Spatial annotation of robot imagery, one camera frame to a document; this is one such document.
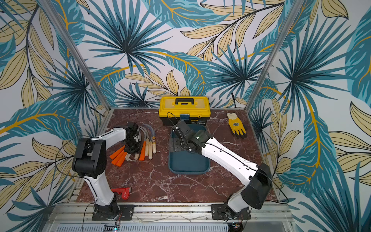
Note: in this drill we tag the yellow white work glove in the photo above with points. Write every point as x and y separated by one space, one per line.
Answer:
236 125

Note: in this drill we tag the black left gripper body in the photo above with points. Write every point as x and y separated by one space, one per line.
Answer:
132 146

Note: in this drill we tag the red black clamp tool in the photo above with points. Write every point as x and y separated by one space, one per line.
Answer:
122 193

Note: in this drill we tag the yellow black toolbox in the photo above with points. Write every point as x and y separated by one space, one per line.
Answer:
190 109

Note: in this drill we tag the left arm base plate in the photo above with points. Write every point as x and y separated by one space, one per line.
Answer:
119 212

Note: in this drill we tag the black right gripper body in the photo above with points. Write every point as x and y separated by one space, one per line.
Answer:
179 127

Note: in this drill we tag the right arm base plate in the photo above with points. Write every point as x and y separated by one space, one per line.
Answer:
223 212

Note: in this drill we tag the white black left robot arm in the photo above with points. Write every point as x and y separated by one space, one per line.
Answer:
90 162

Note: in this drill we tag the teal plastic tray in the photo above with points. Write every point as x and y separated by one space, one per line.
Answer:
186 163

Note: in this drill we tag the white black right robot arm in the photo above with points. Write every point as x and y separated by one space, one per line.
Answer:
256 179

